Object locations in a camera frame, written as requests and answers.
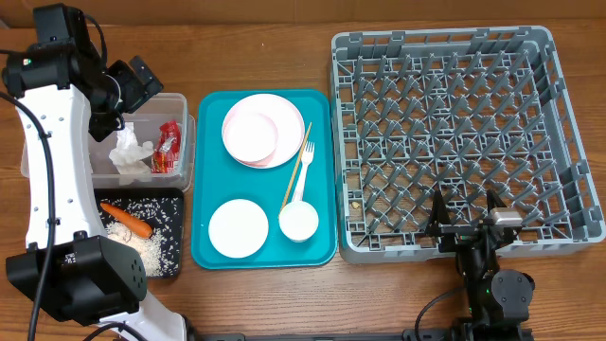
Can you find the black plastic tray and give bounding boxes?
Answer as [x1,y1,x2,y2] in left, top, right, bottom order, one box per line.
[93,188,186,279]

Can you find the pink plate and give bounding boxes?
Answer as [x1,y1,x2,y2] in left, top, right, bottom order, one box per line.
[222,94,305,169]

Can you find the red snack wrapper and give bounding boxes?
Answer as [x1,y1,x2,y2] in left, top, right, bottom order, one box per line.
[151,120,182,173]

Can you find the clear plastic bin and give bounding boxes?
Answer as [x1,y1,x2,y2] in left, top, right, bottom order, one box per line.
[20,92,196,193]

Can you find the small white cup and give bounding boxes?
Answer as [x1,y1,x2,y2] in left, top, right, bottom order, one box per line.
[278,201,319,242]

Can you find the rice and peanut shells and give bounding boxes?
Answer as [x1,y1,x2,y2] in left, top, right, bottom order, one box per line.
[97,196,184,278]

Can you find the white plastic fork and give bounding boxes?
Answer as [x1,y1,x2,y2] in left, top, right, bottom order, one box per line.
[292,142,314,202]

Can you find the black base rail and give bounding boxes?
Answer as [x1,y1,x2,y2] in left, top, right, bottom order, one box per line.
[196,329,535,341]

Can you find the white napkin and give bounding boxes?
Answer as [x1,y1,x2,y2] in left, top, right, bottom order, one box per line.
[109,122,153,174]

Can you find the wooden chopstick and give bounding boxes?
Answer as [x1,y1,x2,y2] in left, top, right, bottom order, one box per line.
[279,122,312,211]

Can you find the teal plastic tray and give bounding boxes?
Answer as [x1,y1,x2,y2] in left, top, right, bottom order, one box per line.
[190,89,337,270]

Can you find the white bowl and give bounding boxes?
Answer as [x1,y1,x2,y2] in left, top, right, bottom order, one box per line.
[208,199,269,259]

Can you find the orange carrot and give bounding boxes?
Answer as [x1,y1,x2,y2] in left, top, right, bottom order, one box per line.
[100,203,153,239]

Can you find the grey dishwasher rack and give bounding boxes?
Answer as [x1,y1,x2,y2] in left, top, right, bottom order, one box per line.
[330,26,605,263]

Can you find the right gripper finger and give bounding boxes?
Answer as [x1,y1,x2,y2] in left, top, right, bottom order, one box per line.
[486,189,507,223]
[427,189,450,227]

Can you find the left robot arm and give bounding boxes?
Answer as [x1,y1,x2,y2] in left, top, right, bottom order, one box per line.
[1,3,196,340]

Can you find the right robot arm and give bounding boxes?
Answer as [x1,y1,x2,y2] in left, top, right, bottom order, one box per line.
[414,189,535,340]

